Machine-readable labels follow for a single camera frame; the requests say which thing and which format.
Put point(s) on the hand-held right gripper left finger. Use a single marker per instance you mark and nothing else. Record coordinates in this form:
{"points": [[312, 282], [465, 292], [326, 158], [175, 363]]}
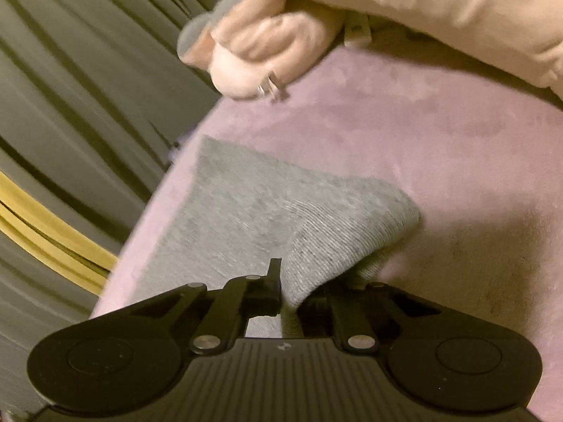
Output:
{"points": [[273, 272]]}

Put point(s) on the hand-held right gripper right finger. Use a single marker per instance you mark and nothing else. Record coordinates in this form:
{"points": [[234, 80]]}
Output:
{"points": [[344, 312]]}

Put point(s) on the grey pants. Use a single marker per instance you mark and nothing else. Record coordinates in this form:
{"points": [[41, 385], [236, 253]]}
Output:
{"points": [[246, 220]]}

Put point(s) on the pink blanket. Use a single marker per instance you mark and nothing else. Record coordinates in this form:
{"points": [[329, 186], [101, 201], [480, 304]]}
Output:
{"points": [[396, 162]]}

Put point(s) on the yellow curtain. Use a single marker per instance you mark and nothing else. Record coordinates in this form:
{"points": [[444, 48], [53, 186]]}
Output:
{"points": [[48, 233]]}

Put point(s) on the pink plush toy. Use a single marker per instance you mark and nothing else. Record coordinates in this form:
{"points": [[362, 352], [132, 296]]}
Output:
{"points": [[264, 39]]}

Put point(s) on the white fabric label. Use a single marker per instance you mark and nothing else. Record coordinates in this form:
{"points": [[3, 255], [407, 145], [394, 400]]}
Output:
{"points": [[357, 30]]}

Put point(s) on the grey-green curtain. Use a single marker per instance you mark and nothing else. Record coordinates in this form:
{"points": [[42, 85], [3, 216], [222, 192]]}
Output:
{"points": [[79, 74]]}

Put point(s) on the cream printed pillow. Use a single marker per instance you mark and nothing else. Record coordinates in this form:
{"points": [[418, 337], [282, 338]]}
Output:
{"points": [[440, 4]]}

